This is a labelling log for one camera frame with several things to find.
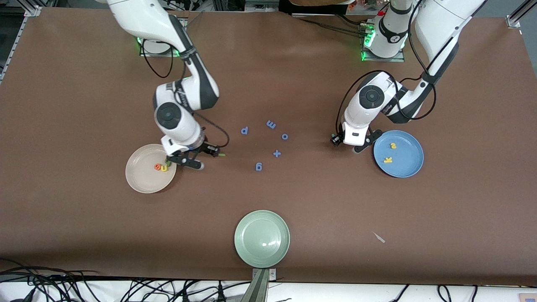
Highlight metal camera pole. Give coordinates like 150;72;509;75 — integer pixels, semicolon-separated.
240;268;270;302

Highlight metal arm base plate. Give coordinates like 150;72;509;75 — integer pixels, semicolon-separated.
360;19;405;62
138;37;181;57

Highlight mint green round plate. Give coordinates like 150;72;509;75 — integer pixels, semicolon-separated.
234;210;291;268

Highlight aluminium frame rail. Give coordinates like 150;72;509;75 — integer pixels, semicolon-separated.
0;17;26;82
508;0;537;21

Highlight beige round plate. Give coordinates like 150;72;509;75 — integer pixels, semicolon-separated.
125;143;177;194

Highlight blue round plate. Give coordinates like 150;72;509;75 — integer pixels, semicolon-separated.
373;130;424;178

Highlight black base power cable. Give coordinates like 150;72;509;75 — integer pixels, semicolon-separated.
294;14;366;36

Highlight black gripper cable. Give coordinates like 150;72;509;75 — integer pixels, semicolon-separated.
336;0;437;135
141;40;230;148

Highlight metal pole bracket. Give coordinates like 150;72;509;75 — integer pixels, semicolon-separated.
252;268;277;281

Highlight brown table cover sheet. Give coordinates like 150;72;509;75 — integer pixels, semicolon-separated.
0;6;537;286

